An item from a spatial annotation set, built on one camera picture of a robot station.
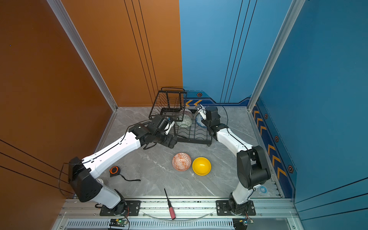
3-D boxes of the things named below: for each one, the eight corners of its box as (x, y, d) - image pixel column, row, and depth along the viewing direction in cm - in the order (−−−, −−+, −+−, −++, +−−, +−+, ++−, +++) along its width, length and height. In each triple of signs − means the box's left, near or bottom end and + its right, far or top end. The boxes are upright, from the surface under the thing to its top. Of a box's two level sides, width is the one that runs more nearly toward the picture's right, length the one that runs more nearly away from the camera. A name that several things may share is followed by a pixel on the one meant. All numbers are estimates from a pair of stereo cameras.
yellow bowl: (199, 180, 84) (200, 177, 80) (189, 167, 89) (189, 164, 85) (212, 169, 88) (213, 165, 84) (202, 157, 93) (202, 154, 89)
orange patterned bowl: (172, 171, 87) (171, 168, 84) (173, 155, 94) (172, 152, 91) (191, 171, 87) (191, 168, 84) (191, 155, 94) (191, 152, 91)
